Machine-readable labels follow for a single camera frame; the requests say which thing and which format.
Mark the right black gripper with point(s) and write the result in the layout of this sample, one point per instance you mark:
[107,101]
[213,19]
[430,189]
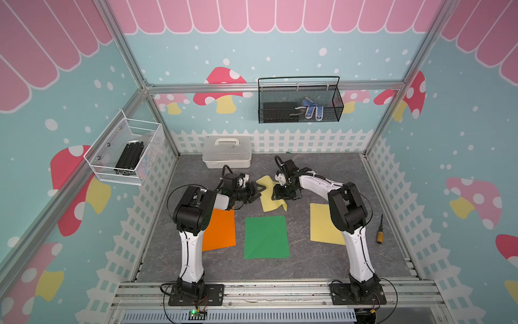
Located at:
[276,194]

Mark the small green circuit board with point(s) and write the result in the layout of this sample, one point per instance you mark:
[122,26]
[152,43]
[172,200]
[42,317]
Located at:
[197,315]

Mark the black box in white basket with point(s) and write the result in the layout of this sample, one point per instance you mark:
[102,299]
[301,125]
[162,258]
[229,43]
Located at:
[129,158]

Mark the blue white item in basket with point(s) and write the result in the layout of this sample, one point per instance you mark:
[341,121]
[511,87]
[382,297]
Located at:
[310,110]

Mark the small brown object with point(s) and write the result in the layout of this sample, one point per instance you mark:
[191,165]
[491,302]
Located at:
[380,233]

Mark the white wire wall basket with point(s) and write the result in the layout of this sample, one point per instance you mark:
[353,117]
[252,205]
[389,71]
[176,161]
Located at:
[103,155]

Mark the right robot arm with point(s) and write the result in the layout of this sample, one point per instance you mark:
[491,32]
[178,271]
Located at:
[349,216]

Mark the black wire wall basket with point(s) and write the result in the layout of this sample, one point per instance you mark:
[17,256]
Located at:
[301,99]

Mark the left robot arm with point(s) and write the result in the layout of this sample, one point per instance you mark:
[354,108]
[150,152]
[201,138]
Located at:
[192,217]

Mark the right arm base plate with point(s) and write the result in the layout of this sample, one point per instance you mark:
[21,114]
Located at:
[349,294]

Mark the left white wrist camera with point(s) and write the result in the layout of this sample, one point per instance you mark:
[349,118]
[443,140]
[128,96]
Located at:
[243,180]

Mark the yellow paper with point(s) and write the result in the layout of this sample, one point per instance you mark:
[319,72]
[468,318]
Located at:
[322,228]
[267,201]

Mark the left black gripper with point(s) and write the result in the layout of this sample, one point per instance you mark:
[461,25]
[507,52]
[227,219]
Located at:
[252,192]

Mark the orange paper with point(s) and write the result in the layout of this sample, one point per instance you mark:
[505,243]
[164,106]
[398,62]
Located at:
[221,232]

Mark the white plastic storage box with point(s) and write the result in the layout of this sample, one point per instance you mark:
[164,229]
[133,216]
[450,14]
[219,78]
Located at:
[233,151]

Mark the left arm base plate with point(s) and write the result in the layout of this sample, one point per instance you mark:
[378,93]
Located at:
[212,296]

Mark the small green paper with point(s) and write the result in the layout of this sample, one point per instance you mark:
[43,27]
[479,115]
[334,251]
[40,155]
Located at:
[266,238]

